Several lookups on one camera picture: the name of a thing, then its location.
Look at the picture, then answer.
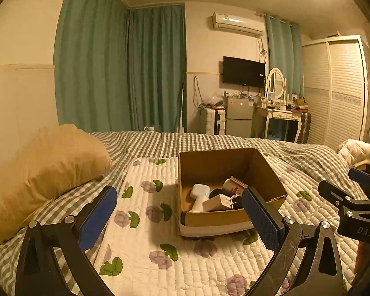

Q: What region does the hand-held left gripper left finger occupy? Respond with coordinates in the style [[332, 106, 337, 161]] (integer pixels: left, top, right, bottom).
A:
[[15, 185, 118, 296]]

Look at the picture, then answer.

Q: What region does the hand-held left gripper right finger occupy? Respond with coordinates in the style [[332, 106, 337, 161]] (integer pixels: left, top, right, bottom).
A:
[[242, 187, 347, 296]]

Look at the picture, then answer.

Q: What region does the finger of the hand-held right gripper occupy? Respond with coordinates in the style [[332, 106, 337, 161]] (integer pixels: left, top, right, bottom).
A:
[[318, 180, 356, 211], [348, 165, 370, 199]]

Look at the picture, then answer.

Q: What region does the white power adapter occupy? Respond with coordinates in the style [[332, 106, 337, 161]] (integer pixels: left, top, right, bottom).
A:
[[203, 194, 240, 213]]

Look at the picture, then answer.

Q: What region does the black cylinder bottle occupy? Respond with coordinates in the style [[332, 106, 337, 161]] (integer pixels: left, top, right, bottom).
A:
[[209, 188, 245, 209]]

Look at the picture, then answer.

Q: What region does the brown cardboard box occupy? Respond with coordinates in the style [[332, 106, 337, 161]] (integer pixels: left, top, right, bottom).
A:
[[177, 148, 288, 239]]

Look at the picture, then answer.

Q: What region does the white handheld device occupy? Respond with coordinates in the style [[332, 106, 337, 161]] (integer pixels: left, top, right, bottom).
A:
[[189, 184, 212, 213]]

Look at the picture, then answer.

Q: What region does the person's right hand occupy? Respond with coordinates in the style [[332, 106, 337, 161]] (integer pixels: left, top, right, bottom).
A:
[[354, 240, 370, 275]]

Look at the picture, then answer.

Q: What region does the white padded jacket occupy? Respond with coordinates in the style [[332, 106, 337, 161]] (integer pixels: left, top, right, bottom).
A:
[[337, 139, 370, 168]]

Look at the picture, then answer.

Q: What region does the grey checked bed sheet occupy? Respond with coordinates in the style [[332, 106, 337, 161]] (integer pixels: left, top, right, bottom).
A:
[[0, 131, 370, 296]]

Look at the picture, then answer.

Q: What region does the white floral quilted mat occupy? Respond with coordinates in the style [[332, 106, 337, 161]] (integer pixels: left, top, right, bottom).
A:
[[92, 157, 358, 296]]

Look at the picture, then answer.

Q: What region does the tan pillow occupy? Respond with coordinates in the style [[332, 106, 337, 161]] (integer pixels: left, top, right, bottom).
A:
[[0, 124, 113, 247]]

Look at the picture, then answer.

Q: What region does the dark suitcase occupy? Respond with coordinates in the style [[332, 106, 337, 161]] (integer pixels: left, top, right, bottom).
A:
[[297, 112, 312, 144]]

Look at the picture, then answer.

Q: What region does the white louvered wardrobe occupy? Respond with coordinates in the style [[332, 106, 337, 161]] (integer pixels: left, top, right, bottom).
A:
[[302, 35, 370, 144]]

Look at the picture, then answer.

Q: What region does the white dressing table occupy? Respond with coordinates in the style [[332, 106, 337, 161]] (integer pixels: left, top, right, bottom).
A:
[[254, 103, 307, 142]]

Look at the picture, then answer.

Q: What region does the small grey fridge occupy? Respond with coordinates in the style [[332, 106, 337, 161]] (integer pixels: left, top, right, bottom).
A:
[[226, 95, 255, 136]]

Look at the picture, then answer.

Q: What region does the white ribbed suitcase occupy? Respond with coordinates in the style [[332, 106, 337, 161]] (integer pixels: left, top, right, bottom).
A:
[[203, 106, 226, 134]]

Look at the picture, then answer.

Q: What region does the white oval vanity mirror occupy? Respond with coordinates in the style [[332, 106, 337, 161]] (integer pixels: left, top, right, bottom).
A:
[[267, 67, 287, 97]]

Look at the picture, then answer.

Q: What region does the narrow green curtain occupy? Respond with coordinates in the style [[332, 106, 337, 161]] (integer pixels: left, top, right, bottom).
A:
[[264, 15, 303, 97]]

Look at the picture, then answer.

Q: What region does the wide green curtain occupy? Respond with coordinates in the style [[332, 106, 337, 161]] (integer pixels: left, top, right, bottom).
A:
[[54, 0, 130, 133]]

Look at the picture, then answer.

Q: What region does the white air conditioner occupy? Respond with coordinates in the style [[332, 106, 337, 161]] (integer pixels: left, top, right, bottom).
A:
[[212, 12, 265, 37]]

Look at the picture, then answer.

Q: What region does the white mop handle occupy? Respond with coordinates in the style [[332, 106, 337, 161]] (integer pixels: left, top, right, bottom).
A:
[[179, 83, 186, 132]]

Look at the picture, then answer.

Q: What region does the black wall television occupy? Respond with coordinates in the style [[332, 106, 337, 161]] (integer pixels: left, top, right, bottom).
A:
[[223, 56, 265, 87]]

